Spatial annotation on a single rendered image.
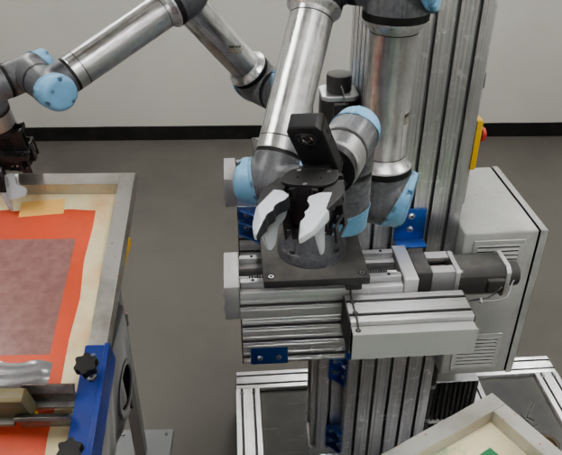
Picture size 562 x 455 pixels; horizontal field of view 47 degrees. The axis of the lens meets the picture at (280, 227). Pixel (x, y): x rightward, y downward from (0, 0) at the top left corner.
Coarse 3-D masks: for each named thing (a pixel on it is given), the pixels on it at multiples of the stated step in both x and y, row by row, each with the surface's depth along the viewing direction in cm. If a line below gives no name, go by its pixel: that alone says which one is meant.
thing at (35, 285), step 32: (32, 224) 152; (64, 224) 152; (0, 256) 146; (32, 256) 146; (64, 256) 146; (0, 288) 140; (32, 288) 140; (64, 288) 140; (0, 320) 135; (32, 320) 135; (64, 320) 135; (0, 352) 130; (32, 352) 130; (64, 352) 130; (0, 448) 118; (32, 448) 118
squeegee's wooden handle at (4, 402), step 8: (0, 392) 114; (8, 392) 114; (16, 392) 114; (24, 392) 114; (0, 400) 113; (8, 400) 113; (16, 400) 113; (24, 400) 114; (32, 400) 118; (0, 408) 114; (8, 408) 114; (16, 408) 114; (24, 408) 115; (32, 408) 118; (0, 416) 117; (8, 416) 117
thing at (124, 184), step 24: (48, 192) 157; (72, 192) 158; (96, 192) 158; (120, 192) 154; (120, 216) 149; (120, 240) 144; (120, 264) 141; (120, 288) 140; (96, 312) 132; (96, 336) 129
